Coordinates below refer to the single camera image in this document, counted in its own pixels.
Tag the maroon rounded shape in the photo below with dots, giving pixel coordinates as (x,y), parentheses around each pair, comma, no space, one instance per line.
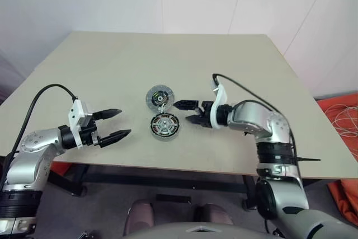
(140,216)
(214,213)

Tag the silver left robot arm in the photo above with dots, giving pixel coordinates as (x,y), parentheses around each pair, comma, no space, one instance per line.
(28,163)

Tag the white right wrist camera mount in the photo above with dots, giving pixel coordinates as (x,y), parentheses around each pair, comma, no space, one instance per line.
(221,96)

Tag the round silver motor end cap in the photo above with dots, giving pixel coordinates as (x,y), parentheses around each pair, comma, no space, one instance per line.
(159,97)

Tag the spoked silver rotor disc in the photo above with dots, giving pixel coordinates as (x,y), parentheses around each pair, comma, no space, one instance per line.
(165,123)

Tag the orange cloth under table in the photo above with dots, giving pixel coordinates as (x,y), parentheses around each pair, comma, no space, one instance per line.
(60,169)

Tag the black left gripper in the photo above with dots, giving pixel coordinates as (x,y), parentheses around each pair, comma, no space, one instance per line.
(88,135)

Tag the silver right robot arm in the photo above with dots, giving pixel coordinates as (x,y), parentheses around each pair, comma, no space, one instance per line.
(251,116)

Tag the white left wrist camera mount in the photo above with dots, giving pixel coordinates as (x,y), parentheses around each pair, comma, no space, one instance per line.
(75,113)

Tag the orange beanbag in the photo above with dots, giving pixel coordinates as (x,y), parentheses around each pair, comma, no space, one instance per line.
(325,107)

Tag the grey robot torso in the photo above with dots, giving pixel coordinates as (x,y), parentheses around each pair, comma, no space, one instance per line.
(195,232)

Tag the black metal table frame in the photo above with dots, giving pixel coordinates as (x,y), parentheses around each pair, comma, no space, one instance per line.
(167,180)

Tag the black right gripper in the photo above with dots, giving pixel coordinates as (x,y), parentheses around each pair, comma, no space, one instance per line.
(205,116)

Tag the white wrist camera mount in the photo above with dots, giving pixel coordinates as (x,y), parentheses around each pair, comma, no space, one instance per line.
(75,113)
(221,96)

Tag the silver motor stator housing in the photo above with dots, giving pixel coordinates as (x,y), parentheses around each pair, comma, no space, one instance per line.
(165,137)

